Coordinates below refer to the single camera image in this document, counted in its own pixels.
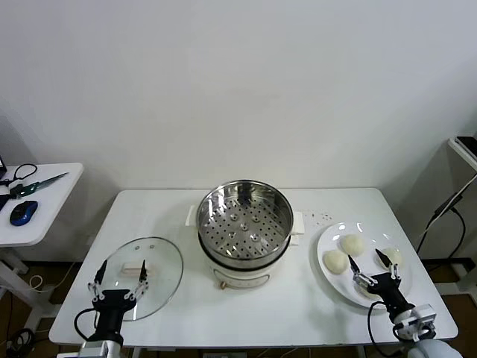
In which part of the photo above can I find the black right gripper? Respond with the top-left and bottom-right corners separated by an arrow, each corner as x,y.
347,248 -> 415,316

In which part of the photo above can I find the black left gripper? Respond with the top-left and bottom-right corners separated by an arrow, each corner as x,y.
87,260 -> 151,342

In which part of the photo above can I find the white steamed baozi bun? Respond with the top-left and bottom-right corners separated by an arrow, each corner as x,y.
323,250 -> 350,274
379,247 -> 404,269
341,233 -> 365,257
353,277 -> 379,301

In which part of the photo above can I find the glass lid with white handle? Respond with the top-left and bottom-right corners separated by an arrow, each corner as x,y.
93,236 -> 184,322

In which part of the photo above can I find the perforated stainless steamer basket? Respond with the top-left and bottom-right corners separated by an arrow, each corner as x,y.
196,180 -> 294,262

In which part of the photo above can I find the large white plate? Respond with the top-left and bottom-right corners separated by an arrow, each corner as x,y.
317,222 -> 414,309

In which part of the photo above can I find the small white side table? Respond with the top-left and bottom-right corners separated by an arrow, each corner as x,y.
0,162 -> 85,333

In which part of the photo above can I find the blue computer mouse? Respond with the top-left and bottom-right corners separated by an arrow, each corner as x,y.
9,199 -> 40,227

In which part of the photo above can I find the white electric cooker pot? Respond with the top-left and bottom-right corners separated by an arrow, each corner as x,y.
185,204 -> 306,291

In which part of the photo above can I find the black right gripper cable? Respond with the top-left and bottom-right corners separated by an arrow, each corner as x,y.
367,300 -> 396,358

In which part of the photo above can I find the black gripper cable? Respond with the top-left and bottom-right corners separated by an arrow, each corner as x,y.
73,307 -> 98,342
367,300 -> 396,358

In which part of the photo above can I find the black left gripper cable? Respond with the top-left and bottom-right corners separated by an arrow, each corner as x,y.
73,307 -> 98,342

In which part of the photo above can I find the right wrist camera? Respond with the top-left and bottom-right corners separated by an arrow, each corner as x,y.
394,304 -> 437,342

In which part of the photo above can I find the white floor cable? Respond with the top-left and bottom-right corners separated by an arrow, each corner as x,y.
28,260 -> 81,294

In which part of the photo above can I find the black cable with adapter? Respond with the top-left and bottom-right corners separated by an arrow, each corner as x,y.
416,173 -> 477,262

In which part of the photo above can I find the black floor cable bundle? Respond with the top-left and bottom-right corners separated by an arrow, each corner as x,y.
0,327 -> 37,354

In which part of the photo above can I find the thin black cable loop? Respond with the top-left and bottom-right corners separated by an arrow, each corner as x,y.
0,163 -> 37,187

